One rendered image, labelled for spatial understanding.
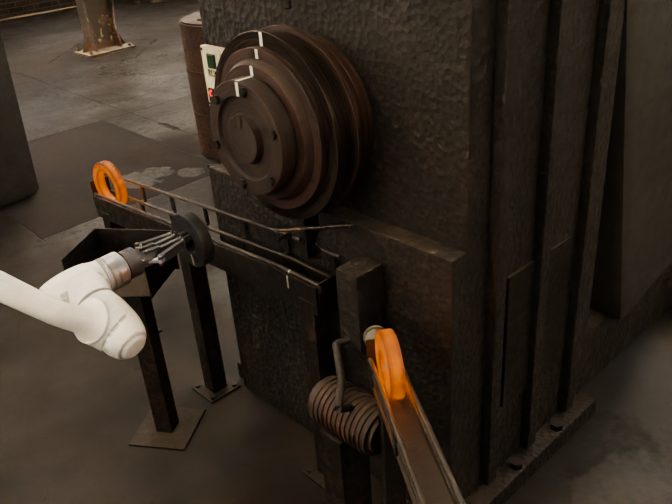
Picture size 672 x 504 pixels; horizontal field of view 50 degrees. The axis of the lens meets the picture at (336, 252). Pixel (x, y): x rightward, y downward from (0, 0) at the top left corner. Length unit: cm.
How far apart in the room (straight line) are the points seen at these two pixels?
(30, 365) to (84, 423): 50
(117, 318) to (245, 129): 52
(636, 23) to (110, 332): 150
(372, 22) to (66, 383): 190
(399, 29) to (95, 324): 91
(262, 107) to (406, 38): 35
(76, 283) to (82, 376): 126
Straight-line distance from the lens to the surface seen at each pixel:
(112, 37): 887
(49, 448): 270
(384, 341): 153
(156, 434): 259
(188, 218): 188
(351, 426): 175
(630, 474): 242
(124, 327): 164
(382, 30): 165
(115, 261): 181
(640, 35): 211
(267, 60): 169
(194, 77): 477
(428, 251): 167
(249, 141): 170
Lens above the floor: 167
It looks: 28 degrees down
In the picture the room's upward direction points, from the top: 5 degrees counter-clockwise
